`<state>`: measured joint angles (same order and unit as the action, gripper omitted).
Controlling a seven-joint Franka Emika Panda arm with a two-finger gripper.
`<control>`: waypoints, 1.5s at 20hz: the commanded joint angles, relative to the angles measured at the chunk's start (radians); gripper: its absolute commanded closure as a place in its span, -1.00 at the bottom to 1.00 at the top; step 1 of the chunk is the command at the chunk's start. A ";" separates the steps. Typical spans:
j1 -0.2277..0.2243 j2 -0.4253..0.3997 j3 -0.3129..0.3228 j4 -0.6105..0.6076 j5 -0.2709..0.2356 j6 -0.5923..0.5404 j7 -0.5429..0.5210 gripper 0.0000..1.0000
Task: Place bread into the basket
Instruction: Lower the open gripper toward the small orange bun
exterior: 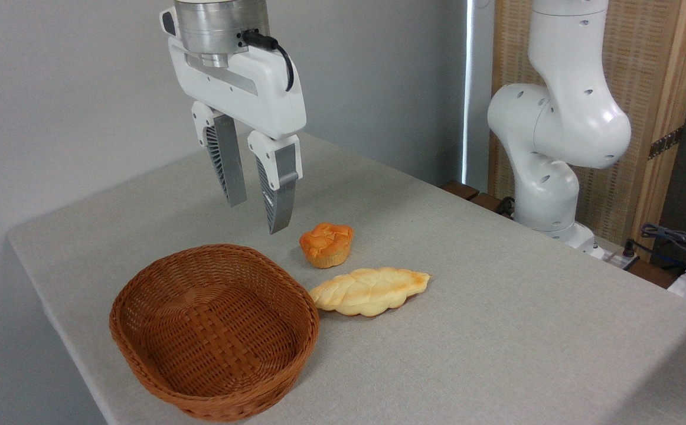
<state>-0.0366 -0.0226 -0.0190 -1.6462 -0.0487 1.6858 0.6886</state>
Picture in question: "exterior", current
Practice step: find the orange muffin bread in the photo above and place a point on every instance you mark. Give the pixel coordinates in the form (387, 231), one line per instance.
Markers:
(326, 244)

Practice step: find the braided golden bread loaf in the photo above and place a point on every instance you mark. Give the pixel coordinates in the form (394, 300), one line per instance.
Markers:
(366, 290)

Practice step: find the brown wicker basket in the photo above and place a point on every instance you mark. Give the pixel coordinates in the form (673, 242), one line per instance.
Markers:
(213, 330)

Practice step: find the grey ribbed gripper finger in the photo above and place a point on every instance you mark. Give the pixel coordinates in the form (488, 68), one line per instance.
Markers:
(231, 159)
(281, 177)

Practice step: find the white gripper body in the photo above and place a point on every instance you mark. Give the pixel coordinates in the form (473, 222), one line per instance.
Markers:
(260, 88)

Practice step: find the dark metal screen hinge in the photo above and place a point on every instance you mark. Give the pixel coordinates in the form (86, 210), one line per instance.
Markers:
(665, 143)

